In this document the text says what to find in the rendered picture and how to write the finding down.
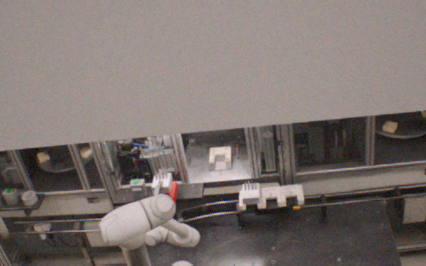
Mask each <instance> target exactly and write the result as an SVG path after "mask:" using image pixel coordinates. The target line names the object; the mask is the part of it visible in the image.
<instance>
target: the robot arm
mask: <svg viewBox="0 0 426 266"><path fill-rule="evenodd" d="M162 186H163V180H161V181H158V182H157V186H156V188H155V192H154V195H153V197H150V198H147V199H143V200H138V201H136V202H133V203H130V204H128V205H124V206H122V207H121V208H118V209H115V210H113V211H112V212H110V213H109V214H107V215H106V216H105V217H104V218H103V219H102V220H101V222H99V229H100V232H101V234H102V237H103V239H104V242H106V243H108V244H109V245H115V246H119V247H122V250H123V253H124V255H125V259H126V262H127V264H128V265H129V266H151V264H150V261H149V257H148V254H147V252H146V246H145V244H146V245H148V246H152V247H153V246H156V245H157V244H158V243H159V242H170V243H171V244H174V245H178V246H181V247H193V246H195V245H197V244H198V243H199V241H200V234H199V233H198V232H197V231H196V230H195V229H194V228H192V227H190V226H188V225H186V224H183V223H180V222H179V221H176V220H174V219H173V216H174V214H175V211H176V205H175V203H174V201H173V199H172V198H171V197H170V196H168V195H166V194H161V189H162ZM172 266H193V265H192V264H191V263H189V262H188V261H178V262H176V263H174V264H173V265H172Z"/></svg>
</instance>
